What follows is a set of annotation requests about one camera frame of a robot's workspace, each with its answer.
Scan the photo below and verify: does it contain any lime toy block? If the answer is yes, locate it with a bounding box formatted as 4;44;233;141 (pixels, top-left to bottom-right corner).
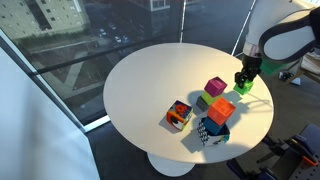
200;90;224;106

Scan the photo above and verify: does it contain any black blue camera stand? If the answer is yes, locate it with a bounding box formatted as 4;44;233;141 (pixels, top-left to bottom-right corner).
256;123;320;180

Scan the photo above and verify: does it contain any white table pedestal base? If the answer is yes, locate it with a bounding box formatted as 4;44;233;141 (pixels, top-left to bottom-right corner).
146;152;196;178

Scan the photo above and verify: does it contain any white vertical window mullion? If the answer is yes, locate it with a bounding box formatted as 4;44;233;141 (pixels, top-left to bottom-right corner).
179;0;188;44

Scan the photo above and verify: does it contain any white board panel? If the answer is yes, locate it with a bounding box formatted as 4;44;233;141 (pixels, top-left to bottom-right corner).
0;46;101;180

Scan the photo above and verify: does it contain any window sill frame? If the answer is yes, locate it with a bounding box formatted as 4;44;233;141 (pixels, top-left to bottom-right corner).
0;29;112;134

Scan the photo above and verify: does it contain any beige building outside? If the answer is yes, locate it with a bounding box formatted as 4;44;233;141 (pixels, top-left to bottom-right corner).
0;0;92;40

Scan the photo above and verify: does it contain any orange toy block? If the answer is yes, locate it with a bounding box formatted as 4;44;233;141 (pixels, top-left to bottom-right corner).
206;97;237;127

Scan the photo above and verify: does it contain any orange clamp piece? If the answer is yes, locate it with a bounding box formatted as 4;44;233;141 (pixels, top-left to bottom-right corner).
301;155;319;168

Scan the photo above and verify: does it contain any blue black stand foot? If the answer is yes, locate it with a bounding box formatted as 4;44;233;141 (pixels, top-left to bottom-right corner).
226;158;278;180

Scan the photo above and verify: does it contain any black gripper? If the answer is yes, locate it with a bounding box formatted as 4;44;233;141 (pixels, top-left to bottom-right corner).
234;53;264;88

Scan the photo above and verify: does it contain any colourful picture cube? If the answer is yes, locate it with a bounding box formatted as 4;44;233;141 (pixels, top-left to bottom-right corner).
166;99;194;132

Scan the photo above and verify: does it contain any blue toy block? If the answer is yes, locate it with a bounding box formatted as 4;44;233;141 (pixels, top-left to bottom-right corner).
201;116;226;136

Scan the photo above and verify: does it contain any green toy block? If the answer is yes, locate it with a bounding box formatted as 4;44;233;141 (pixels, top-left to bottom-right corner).
233;79;254;96

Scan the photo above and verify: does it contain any white slanted window mullion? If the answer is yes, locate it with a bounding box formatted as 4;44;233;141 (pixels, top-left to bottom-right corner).
230;0;258;57

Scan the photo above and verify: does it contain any magenta toy block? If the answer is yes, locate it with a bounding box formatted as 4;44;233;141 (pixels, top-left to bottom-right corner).
203;76;228;98

